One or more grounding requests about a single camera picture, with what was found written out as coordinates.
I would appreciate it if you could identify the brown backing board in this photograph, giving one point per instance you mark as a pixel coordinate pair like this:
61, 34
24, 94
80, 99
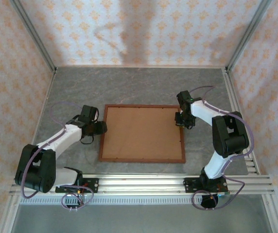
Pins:
141, 133

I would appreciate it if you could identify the aluminium lower post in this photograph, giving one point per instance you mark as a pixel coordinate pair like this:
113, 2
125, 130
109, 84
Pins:
273, 213
9, 216

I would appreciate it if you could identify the aluminium rail beam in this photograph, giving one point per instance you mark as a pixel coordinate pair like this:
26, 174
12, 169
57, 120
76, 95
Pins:
141, 184

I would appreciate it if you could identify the aluminium corner post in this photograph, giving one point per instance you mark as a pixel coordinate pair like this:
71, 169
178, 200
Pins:
35, 36
247, 36

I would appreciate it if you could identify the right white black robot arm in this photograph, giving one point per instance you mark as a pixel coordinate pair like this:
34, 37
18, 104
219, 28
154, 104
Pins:
216, 165

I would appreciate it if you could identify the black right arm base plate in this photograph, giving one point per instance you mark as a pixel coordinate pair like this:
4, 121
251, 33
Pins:
190, 185

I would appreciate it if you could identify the green circuit board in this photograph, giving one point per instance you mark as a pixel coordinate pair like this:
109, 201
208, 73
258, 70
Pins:
223, 194

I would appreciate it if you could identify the brown wooden picture frame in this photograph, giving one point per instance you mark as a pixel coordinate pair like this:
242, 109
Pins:
141, 160

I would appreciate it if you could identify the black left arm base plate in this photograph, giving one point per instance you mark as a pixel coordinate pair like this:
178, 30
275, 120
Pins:
92, 184

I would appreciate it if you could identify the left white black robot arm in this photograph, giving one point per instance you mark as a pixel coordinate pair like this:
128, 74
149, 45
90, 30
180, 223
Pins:
58, 139

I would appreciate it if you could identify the aluminium side rail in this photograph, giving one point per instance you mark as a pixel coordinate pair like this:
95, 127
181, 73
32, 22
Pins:
231, 85
50, 85

